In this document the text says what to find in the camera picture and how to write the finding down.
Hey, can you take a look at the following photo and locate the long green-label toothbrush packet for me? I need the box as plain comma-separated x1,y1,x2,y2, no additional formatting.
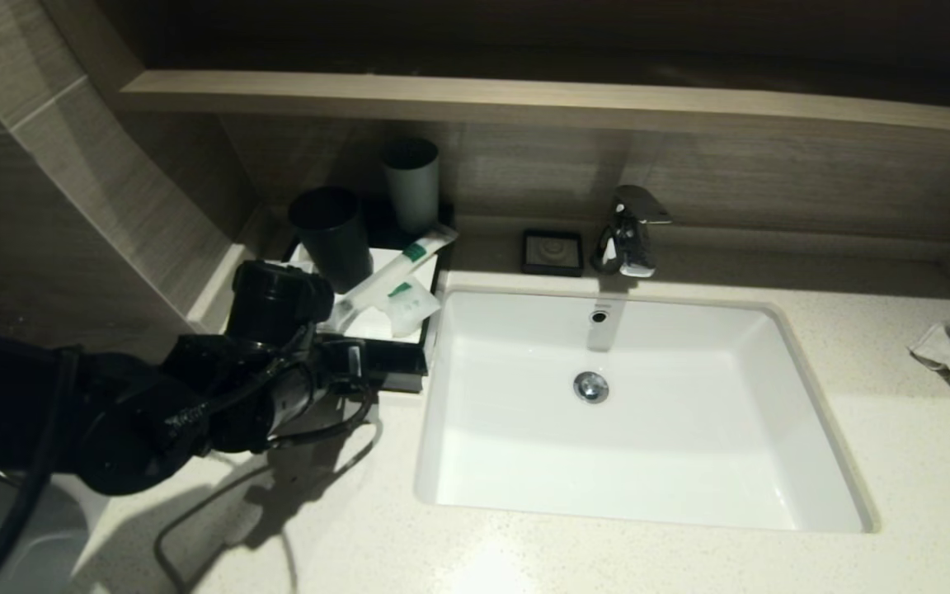
328,227,459,332

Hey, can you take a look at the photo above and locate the small green-label white packet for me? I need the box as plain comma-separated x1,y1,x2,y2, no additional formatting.
384,276,443,337

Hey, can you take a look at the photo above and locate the black amenity box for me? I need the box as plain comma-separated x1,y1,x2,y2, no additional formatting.
281,198,455,393

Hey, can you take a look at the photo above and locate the black cup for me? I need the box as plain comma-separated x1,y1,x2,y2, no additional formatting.
289,186,374,295

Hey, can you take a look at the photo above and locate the grey cup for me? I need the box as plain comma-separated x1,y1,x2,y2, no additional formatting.
382,138,441,236

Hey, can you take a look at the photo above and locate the black square soap dish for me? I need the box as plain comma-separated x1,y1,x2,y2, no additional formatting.
521,229,585,277

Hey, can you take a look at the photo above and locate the chrome sink drain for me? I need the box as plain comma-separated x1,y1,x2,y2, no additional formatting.
572,370,610,405

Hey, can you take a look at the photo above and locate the white bathtub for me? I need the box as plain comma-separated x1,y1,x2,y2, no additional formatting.
0,466,109,594

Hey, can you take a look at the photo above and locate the chrome sink faucet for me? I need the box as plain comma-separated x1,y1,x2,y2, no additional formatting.
590,185,674,279

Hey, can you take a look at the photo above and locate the white rectangular sink basin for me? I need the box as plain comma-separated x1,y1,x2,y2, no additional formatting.
413,285,880,535

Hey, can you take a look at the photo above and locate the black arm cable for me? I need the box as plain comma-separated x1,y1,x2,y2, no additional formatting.
269,388,377,450

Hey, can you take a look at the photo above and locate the wooden wall shelf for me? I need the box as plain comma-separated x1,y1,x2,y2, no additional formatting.
120,70,950,137

